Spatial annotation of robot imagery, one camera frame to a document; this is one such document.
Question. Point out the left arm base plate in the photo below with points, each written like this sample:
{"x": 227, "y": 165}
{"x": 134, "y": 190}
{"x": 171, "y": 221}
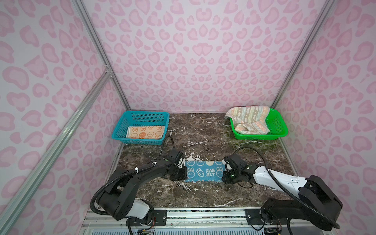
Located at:
{"x": 155, "y": 218}

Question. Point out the teal plastic basket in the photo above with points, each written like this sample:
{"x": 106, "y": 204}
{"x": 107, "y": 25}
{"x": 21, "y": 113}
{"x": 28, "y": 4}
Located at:
{"x": 140, "y": 119}

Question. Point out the aluminium front rail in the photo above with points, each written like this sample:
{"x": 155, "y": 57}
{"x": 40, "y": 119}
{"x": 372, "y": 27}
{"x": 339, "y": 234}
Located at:
{"x": 199, "y": 221}

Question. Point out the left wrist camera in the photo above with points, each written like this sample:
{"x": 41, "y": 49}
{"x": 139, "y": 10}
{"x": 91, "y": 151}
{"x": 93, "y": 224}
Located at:
{"x": 175, "y": 156}

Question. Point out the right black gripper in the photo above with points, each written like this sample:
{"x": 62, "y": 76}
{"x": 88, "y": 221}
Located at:
{"x": 225, "y": 179}

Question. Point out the left diagonal aluminium strut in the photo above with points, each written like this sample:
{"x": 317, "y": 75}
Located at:
{"x": 31, "y": 184}

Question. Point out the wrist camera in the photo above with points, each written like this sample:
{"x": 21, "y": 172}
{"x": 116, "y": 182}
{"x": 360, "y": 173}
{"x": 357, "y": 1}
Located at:
{"x": 175, "y": 156}
{"x": 234, "y": 163}

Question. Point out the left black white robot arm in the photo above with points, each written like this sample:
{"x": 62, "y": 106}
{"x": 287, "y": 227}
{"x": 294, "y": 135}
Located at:
{"x": 117, "y": 198}

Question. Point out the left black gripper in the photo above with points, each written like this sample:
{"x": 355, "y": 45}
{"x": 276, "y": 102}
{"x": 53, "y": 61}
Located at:
{"x": 183, "y": 176}

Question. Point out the orange bear pattern towel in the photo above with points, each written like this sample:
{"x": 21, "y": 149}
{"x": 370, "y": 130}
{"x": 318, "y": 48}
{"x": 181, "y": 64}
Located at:
{"x": 145, "y": 132}

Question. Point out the aluminium post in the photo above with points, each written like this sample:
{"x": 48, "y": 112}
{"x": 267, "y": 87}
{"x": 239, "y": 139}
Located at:
{"x": 88, "y": 23}
{"x": 325, "y": 12}

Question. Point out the right rear aluminium post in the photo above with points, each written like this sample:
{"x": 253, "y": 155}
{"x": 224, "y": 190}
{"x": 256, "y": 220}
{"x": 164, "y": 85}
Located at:
{"x": 325, "y": 12}

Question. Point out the left rear aluminium post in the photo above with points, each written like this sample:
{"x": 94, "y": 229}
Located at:
{"x": 88, "y": 23}

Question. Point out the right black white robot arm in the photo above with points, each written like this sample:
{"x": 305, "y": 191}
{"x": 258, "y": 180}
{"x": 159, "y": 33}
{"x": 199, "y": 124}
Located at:
{"x": 310, "y": 198}

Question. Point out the pale pink patterned towel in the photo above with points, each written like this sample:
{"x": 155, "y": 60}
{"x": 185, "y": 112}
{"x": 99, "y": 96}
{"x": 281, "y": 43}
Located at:
{"x": 249, "y": 120}

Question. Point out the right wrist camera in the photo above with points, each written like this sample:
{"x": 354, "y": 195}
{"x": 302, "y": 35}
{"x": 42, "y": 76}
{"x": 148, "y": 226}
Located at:
{"x": 234, "y": 163}

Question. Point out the green plastic basket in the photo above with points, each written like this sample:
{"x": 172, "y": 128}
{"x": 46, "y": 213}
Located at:
{"x": 275, "y": 124}

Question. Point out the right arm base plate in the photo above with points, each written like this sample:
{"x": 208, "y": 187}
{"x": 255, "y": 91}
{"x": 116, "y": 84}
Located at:
{"x": 253, "y": 217}

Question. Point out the blue patterned towel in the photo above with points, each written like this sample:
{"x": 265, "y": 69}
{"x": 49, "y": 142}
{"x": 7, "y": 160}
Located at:
{"x": 204, "y": 171}

